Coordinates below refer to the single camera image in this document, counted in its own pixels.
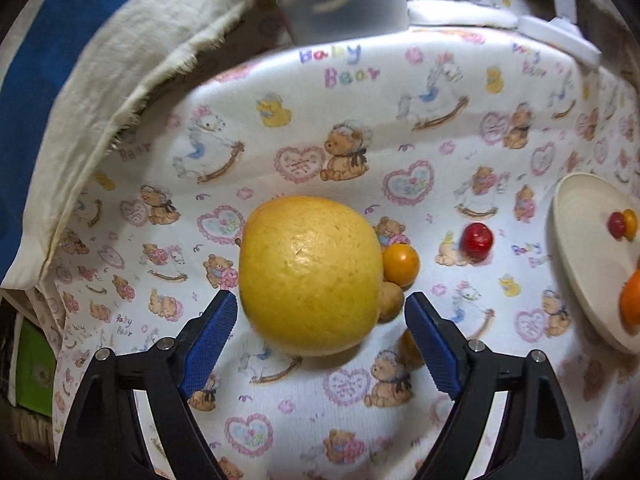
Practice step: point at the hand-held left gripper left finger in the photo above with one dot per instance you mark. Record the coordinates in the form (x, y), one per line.
(207, 345)

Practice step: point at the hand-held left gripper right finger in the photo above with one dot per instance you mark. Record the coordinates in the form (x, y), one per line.
(435, 345)

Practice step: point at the brown longan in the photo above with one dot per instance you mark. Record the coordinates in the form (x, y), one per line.
(411, 350)
(392, 302)

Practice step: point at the small orange kumquat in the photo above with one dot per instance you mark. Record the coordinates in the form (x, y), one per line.
(400, 265)

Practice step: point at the small red fruit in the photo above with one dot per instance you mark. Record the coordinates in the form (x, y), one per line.
(615, 225)
(476, 240)

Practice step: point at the large yellow pomelo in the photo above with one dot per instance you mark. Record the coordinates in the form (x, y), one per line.
(310, 275)

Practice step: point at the cream plate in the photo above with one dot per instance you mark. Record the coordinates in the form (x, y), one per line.
(580, 260)

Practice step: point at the orange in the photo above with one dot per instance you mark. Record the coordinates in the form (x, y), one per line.
(631, 297)

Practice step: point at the small yellow kumquat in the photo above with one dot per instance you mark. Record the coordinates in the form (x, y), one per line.
(631, 222)

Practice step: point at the green box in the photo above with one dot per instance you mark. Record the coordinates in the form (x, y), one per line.
(35, 370)

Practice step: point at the bear print tablecloth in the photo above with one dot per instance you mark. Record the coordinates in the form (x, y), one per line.
(350, 135)

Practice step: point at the striped hanging cloth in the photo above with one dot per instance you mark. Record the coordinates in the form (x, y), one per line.
(75, 110)

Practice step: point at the white flat device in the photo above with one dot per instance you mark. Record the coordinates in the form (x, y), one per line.
(460, 14)

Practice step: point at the white desk lamp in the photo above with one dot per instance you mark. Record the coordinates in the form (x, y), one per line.
(565, 35)

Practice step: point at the translucent plastic container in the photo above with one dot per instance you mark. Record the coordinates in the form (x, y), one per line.
(345, 5)

